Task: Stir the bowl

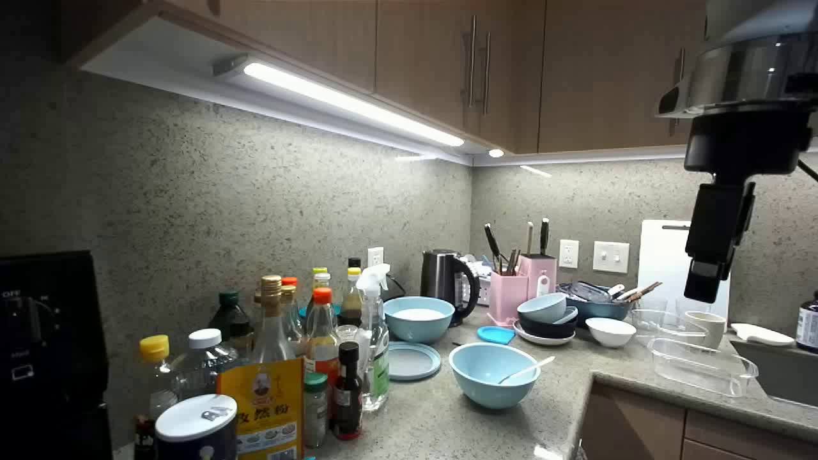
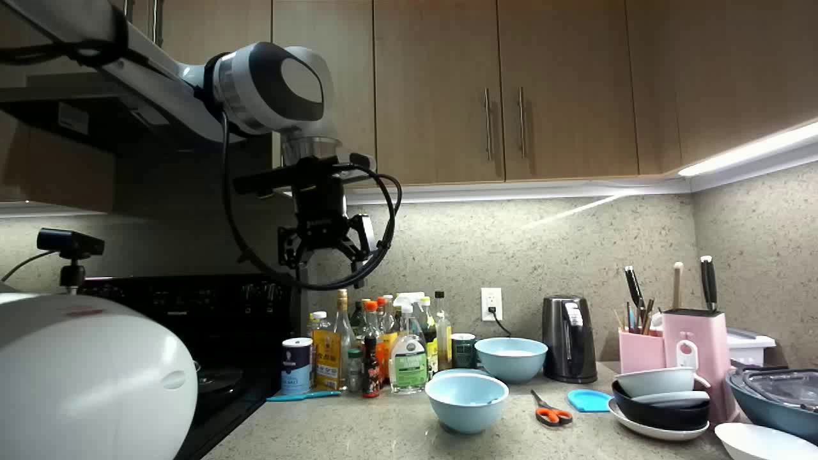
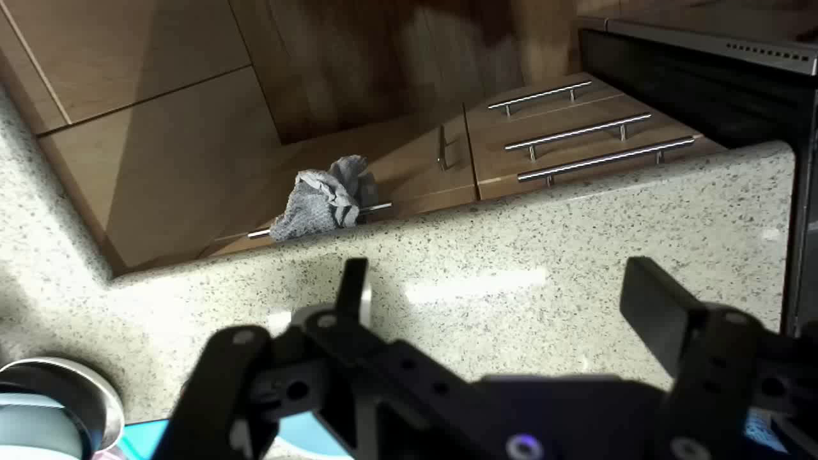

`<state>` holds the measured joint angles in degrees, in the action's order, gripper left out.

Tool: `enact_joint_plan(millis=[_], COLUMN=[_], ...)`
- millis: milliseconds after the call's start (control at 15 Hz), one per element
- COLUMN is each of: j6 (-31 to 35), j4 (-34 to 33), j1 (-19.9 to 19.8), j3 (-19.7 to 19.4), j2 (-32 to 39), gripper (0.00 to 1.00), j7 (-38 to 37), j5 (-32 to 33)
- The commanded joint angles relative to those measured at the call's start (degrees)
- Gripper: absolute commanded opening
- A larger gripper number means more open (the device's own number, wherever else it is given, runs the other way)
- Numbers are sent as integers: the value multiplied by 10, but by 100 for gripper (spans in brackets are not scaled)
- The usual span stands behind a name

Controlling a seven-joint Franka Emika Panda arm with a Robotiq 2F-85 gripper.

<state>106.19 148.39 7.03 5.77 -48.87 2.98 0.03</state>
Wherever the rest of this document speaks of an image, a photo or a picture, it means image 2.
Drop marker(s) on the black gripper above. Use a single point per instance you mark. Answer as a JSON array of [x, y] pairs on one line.
[[319, 209]]

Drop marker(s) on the small light blue bowl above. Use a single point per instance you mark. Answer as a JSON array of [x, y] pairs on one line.
[[466, 410]]

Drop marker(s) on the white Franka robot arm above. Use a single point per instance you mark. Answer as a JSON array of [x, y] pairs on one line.
[[85, 385]]

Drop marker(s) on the large light blue bowl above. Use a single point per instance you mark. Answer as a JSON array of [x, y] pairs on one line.
[[511, 361]]

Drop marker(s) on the grey bowl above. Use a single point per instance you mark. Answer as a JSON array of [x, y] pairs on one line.
[[655, 382]]

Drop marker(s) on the black bowl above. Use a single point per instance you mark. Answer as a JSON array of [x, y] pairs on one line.
[[655, 415]]

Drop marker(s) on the dark bowl with utensil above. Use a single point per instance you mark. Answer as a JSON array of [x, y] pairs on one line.
[[776, 401]]

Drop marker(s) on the white bowl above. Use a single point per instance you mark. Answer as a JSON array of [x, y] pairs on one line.
[[756, 443]]

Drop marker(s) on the white cap clear bottle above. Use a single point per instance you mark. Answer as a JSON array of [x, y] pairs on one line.
[[318, 320]]

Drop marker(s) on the orange cap bottle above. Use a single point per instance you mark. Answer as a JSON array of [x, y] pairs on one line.
[[372, 310]]

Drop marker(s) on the yellow label bottle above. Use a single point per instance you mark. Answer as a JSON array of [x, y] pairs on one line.
[[327, 359]]

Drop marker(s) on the black stove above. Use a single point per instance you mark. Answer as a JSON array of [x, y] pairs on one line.
[[231, 323]]

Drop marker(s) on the small clear jar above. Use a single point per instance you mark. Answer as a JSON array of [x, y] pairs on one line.
[[354, 366]]

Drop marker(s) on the round salt canister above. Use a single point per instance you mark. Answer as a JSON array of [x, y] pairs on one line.
[[296, 366]]

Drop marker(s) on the small dark sauce bottle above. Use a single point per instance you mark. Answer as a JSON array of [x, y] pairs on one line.
[[372, 373]]

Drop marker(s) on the clear spray bottle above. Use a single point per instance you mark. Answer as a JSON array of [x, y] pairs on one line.
[[410, 361]]

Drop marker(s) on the yellow oil bottle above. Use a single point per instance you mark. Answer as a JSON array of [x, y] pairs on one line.
[[443, 342]]

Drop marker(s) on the teal flat mat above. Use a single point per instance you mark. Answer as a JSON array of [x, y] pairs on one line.
[[296, 396]]

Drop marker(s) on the dark green tin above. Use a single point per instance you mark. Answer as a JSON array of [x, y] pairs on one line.
[[462, 352]]

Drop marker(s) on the black electric kettle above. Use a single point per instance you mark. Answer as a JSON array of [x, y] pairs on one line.
[[568, 342]]

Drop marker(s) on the grey range hood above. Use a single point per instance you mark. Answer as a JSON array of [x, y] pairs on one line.
[[85, 130]]

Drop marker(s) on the pink utensil holder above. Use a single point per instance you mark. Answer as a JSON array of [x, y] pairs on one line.
[[640, 352]]

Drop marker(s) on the white plate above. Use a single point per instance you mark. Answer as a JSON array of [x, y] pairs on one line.
[[655, 436]]

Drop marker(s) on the pink knife block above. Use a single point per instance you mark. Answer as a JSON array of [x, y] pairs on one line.
[[695, 359]]

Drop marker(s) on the under-cabinet LED light bar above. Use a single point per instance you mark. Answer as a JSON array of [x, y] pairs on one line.
[[749, 153]]

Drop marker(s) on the white storage container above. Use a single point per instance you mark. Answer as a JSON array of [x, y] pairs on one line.
[[751, 348]]

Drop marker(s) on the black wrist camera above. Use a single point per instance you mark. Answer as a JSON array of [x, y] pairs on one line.
[[289, 177]]

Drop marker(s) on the white wall outlet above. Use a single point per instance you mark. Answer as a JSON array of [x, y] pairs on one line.
[[492, 300]]

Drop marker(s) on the wooden wall cabinets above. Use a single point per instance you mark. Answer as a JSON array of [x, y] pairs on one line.
[[434, 85]]

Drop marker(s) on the black camera on stand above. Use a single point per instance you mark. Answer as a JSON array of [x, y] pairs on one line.
[[70, 245]]

